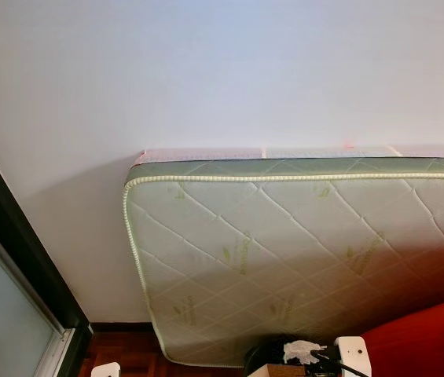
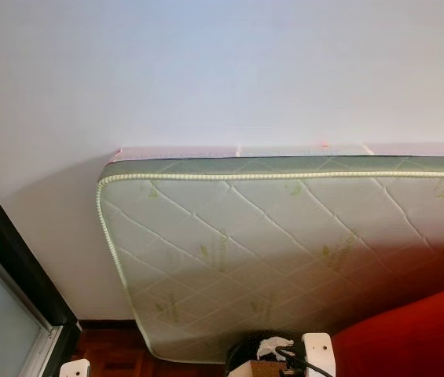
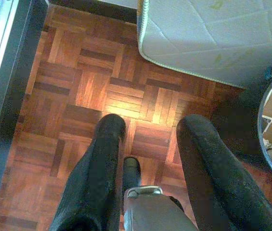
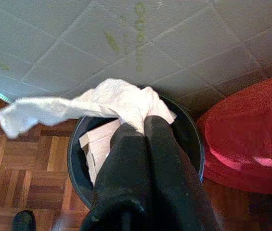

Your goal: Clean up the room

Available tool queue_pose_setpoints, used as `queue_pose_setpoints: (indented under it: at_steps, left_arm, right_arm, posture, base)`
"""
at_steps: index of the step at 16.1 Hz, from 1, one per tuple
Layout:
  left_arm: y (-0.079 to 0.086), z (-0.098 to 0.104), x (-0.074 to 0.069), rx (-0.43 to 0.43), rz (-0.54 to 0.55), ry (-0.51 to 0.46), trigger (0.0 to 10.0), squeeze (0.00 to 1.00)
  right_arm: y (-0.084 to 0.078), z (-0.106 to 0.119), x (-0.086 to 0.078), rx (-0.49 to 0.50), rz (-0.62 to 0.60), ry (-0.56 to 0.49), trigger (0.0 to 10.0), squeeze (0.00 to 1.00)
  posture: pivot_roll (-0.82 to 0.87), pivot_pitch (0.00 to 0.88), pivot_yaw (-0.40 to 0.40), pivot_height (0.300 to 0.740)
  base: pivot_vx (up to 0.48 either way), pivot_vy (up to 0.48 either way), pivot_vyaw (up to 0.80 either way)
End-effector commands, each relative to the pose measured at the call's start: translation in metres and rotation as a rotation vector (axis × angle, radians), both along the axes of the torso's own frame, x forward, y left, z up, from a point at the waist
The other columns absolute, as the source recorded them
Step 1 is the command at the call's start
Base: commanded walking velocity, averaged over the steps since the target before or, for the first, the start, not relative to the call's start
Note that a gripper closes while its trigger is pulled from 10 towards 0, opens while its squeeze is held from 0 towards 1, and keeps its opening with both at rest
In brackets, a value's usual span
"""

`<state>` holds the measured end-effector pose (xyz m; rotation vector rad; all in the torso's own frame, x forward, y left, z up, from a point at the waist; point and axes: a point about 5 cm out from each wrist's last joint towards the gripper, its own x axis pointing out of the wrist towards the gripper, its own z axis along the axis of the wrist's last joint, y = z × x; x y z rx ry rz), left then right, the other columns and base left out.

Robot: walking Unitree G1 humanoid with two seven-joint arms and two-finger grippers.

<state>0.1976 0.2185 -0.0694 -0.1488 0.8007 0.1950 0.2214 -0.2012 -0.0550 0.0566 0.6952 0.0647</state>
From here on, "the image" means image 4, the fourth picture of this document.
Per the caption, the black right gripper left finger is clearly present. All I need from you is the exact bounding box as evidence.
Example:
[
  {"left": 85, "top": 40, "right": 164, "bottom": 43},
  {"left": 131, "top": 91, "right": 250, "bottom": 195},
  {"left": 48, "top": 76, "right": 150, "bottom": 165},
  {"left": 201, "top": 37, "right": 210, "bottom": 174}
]
[{"left": 80, "top": 122, "right": 153, "bottom": 231}]

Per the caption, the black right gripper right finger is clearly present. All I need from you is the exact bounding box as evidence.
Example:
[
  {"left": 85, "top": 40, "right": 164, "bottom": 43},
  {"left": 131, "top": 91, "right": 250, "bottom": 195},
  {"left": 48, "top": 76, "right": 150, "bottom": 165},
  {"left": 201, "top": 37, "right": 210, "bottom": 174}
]
[{"left": 144, "top": 115, "right": 215, "bottom": 231}]

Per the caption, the white cloth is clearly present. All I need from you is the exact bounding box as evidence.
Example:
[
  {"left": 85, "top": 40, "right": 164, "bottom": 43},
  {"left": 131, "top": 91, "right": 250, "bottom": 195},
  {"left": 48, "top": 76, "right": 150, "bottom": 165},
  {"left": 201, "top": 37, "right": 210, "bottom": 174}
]
[{"left": 0, "top": 78, "right": 177, "bottom": 140}]

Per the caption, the black round bin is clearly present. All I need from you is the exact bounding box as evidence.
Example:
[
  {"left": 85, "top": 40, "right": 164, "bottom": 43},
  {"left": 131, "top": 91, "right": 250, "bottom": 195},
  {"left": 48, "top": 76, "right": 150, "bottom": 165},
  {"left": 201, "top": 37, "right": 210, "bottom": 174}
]
[{"left": 67, "top": 85, "right": 206, "bottom": 210}]

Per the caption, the cardboard box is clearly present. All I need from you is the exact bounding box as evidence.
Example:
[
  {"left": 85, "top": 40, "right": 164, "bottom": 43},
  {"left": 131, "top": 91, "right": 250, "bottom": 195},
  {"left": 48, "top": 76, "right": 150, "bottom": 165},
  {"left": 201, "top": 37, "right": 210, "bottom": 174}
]
[{"left": 78, "top": 119, "right": 122, "bottom": 186}]

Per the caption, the large plain red cushion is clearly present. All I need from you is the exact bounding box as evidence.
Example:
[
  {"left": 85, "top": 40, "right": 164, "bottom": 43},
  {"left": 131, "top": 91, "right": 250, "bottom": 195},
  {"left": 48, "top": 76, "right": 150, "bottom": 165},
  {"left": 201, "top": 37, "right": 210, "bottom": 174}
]
[{"left": 197, "top": 72, "right": 272, "bottom": 194}]

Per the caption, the black robot foot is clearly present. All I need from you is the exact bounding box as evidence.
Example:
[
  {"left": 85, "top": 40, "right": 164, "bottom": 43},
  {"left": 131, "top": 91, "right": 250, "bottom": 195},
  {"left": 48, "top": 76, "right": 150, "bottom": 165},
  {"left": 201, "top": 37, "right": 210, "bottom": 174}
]
[{"left": 12, "top": 210, "right": 37, "bottom": 231}]

